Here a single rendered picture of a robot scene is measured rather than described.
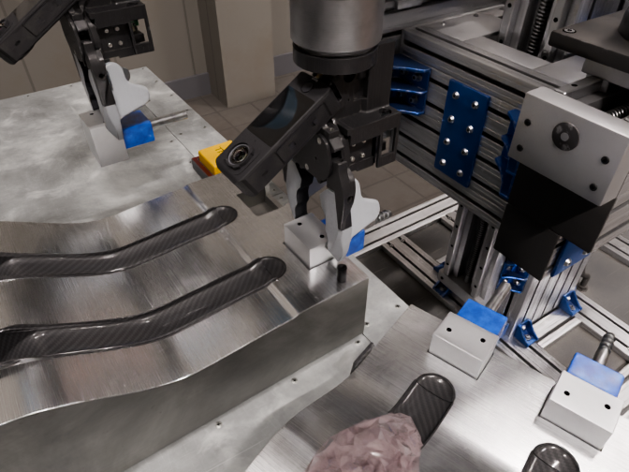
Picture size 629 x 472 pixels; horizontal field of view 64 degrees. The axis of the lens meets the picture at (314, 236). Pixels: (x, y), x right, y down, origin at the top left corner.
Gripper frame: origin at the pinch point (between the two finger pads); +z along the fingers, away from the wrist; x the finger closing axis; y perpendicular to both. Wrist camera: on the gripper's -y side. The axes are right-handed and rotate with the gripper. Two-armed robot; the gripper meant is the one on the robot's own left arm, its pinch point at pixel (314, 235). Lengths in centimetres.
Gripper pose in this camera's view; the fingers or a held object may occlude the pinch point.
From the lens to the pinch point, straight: 53.5
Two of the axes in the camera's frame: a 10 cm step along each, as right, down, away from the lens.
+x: -5.7, -5.4, 6.3
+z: 0.0, 7.6, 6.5
